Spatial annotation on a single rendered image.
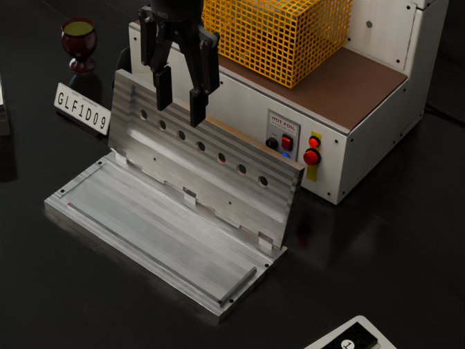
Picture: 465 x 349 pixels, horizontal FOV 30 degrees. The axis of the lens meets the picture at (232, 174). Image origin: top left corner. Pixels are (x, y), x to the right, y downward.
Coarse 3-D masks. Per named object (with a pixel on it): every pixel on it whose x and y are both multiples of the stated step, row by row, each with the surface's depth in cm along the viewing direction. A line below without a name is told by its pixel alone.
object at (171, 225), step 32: (128, 160) 177; (64, 192) 172; (96, 192) 172; (128, 192) 172; (160, 192) 172; (192, 192) 170; (128, 224) 166; (160, 224) 166; (192, 224) 166; (224, 224) 167; (128, 256) 160; (160, 256) 161; (192, 256) 161; (224, 256) 161; (256, 256) 161; (224, 288) 156
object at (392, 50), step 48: (240, 0) 166; (288, 0) 165; (384, 0) 166; (432, 0) 164; (336, 48) 179; (384, 48) 173; (432, 48) 176; (240, 96) 173; (288, 96) 167; (336, 96) 168; (384, 96) 168; (336, 144) 163; (384, 144) 179; (336, 192) 170
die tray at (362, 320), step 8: (352, 320) 152; (360, 320) 152; (336, 328) 151; (344, 328) 151; (368, 328) 151; (328, 336) 150; (336, 336) 150; (376, 336) 150; (312, 344) 148; (320, 344) 149; (376, 344) 149; (384, 344) 149
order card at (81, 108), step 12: (60, 84) 190; (60, 96) 191; (72, 96) 189; (60, 108) 191; (72, 108) 189; (84, 108) 187; (96, 108) 185; (84, 120) 188; (96, 120) 186; (108, 120) 184
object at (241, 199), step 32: (128, 96) 170; (128, 128) 174; (160, 128) 169; (192, 128) 164; (224, 128) 158; (160, 160) 171; (192, 160) 167; (256, 160) 157; (288, 160) 152; (224, 192) 163; (256, 192) 160; (288, 192) 155; (256, 224) 161; (288, 224) 157
